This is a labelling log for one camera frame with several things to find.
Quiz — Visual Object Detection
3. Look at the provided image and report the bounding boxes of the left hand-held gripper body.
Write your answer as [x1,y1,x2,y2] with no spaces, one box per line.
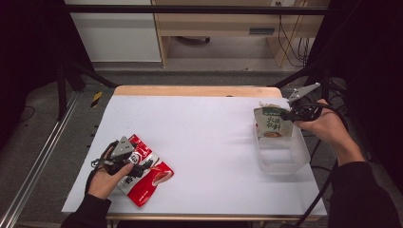
[94,135,147,178]

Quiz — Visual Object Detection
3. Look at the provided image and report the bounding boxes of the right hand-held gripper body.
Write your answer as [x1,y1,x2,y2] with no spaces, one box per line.
[286,82,323,124]

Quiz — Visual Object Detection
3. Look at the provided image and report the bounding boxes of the red and white snack packet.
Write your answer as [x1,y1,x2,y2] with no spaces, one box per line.
[116,134,175,208]

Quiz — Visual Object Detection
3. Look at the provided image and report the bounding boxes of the green and beige seasoning packet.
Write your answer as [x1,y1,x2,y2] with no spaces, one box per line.
[253,102,295,140]

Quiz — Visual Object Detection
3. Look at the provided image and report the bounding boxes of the clear plastic container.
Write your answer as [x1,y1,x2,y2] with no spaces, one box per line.
[253,105,312,176]

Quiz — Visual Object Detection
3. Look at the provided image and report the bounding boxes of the person's right hand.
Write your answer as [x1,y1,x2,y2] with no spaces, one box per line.
[294,98,350,151]

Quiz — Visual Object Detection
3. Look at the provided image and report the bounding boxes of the person's left hand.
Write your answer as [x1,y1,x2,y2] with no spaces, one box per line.
[87,145,135,200]

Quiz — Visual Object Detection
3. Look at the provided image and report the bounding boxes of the yellow and black tape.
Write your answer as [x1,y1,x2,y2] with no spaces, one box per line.
[90,91,104,108]

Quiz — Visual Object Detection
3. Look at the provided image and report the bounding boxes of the white table sheet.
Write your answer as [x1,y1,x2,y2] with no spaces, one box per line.
[61,94,328,217]

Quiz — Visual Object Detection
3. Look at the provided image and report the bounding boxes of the dark curtain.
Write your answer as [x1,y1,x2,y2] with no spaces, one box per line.
[0,0,93,151]
[306,0,403,186]

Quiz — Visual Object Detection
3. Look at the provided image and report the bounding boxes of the wooden table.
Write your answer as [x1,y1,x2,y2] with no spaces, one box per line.
[106,85,322,222]

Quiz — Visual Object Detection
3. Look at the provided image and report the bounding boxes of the wooden desk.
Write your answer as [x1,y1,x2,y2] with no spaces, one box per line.
[151,0,331,68]

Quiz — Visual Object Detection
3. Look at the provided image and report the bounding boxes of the white cabinet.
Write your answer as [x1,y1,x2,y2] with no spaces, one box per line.
[64,0,163,63]

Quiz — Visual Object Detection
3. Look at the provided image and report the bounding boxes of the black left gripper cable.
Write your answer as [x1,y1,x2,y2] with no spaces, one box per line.
[84,140,119,195]

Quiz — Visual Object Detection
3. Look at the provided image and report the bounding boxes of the black hanging desk cables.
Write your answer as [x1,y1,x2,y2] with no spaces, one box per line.
[276,1,311,68]

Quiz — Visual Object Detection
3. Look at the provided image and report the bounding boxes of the aluminium rail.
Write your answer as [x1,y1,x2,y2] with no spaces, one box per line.
[0,90,81,228]

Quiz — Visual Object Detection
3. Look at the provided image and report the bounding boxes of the black horizontal frame bar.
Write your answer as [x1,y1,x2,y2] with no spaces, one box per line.
[62,4,329,16]

